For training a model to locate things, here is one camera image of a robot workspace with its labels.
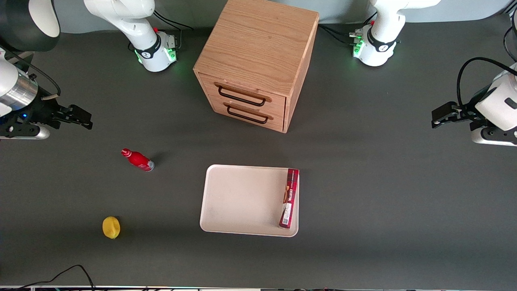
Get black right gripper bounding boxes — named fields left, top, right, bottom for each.
left=0, top=97, right=94, bottom=131

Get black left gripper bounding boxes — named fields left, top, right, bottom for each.
left=431, top=97, right=486, bottom=129

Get red coke bottle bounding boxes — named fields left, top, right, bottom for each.
left=121, top=148, right=156, bottom=173

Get beige plastic tray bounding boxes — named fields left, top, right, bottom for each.
left=200, top=164, right=300, bottom=238

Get yellow lemon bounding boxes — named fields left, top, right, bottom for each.
left=102, top=216, right=121, bottom=240

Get wooden drawer front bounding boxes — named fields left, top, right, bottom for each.
left=209, top=99, right=286, bottom=133
left=198, top=74, right=287, bottom=117

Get red snack box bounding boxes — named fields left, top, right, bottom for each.
left=278, top=168, right=300, bottom=230

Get wooden drawer cabinet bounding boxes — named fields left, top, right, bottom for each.
left=193, top=0, right=320, bottom=134

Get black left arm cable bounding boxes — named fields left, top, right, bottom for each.
left=456, top=57, right=517, bottom=109

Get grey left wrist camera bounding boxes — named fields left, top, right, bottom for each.
left=470, top=126, right=517, bottom=146

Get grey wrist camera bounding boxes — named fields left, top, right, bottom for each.
left=470, top=126, right=517, bottom=146
left=0, top=124, right=51, bottom=140

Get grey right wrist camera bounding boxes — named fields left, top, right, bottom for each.
left=0, top=124, right=51, bottom=140

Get black hanging cable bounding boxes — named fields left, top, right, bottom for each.
left=502, top=10, right=517, bottom=62

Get black right base cables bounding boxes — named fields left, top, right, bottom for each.
left=153, top=10, right=194, bottom=51

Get black base cables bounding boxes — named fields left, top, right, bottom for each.
left=153, top=10, right=194, bottom=51
left=318, top=12, right=378, bottom=46

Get black left base cables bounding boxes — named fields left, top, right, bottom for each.
left=318, top=12, right=378, bottom=46

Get black table edge cable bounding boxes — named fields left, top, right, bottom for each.
left=14, top=264, right=96, bottom=291

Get black metal drawer handle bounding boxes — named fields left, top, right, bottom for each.
left=227, top=106, right=269, bottom=125
left=218, top=86, right=267, bottom=108

